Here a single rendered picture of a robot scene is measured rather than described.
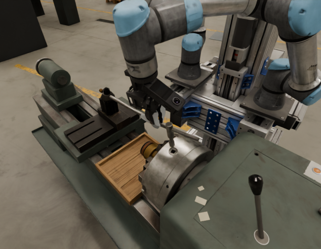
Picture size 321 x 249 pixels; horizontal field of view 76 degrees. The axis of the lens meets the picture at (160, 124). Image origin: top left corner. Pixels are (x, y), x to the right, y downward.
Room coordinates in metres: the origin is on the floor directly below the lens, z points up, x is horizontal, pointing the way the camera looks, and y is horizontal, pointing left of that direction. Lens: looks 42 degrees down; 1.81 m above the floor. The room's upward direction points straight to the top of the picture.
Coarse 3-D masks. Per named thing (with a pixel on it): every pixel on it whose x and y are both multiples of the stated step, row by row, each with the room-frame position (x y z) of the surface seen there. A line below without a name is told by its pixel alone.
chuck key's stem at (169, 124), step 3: (168, 123) 0.47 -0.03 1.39; (171, 123) 0.47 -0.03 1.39; (168, 126) 0.46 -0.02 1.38; (171, 126) 0.46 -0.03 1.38; (168, 129) 0.46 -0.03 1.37; (168, 132) 0.46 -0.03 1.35; (171, 132) 0.46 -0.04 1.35; (168, 135) 0.46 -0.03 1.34; (171, 135) 0.46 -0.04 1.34; (171, 138) 0.46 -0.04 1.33; (171, 141) 0.47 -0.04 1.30; (171, 144) 0.47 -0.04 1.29; (174, 144) 0.48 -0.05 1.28
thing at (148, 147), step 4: (144, 144) 0.63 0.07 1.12; (148, 144) 0.63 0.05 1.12; (152, 144) 0.62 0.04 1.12; (156, 144) 0.63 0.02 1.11; (144, 148) 0.61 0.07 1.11; (148, 148) 0.60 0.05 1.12; (152, 148) 0.60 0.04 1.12; (156, 148) 0.60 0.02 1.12; (140, 152) 0.61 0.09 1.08; (144, 152) 0.59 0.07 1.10; (148, 152) 0.59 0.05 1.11; (152, 152) 0.58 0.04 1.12; (156, 152) 0.59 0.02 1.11; (144, 156) 0.59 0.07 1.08; (148, 156) 0.57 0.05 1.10; (152, 156) 0.57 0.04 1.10
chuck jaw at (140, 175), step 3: (150, 156) 0.57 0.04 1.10; (147, 159) 0.55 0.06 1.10; (150, 159) 0.55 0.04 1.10; (147, 162) 0.54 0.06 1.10; (144, 165) 0.52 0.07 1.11; (147, 165) 0.52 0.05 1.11; (144, 168) 0.51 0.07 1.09; (144, 171) 0.49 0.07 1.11; (138, 174) 0.47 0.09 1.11; (141, 174) 0.47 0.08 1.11; (138, 177) 0.47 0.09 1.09; (141, 177) 0.46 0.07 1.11; (141, 180) 0.46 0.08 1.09; (144, 186) 0.42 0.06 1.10; (144, 189) 0.42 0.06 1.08
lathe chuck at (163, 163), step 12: (168, 144) 0.52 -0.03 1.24; (180, 144) 0.52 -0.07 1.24; (192, 144) 0.53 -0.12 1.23; (156, 156) 0.48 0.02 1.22; (168, 156) 0.47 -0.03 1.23; (180, 156) 0.46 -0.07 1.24; (156, 168) 0.44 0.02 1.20; (168, 168) 0.43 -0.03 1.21; (144, 180) 0.43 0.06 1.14; (156, 180) 0.41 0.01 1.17; (144, 192) 0.42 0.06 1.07; (156, 192) 0.38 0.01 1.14; (156, 204) 0.36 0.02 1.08
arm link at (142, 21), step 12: (132, 0) 0.47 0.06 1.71; (144, 0) 0.47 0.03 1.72; (120, 12) 0.43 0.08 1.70; (132, 12) 0.42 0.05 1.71; (144, 12) 0.44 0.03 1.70; (120, 24) 0.43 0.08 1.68; (132, 24) 0.42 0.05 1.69; (144, 24) 0.43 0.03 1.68; (156, 24) 0.45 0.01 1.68; (120, 36) 0.43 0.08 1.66; (132, 36) 0.42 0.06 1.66; (144, 36) 0.43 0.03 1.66; (156, 36) 0.44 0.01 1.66; (132, 48) 0.43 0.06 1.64; (144, 48) 0.43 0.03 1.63; (132, 60) 0.43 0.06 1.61; (144, 60) 0.43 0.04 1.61
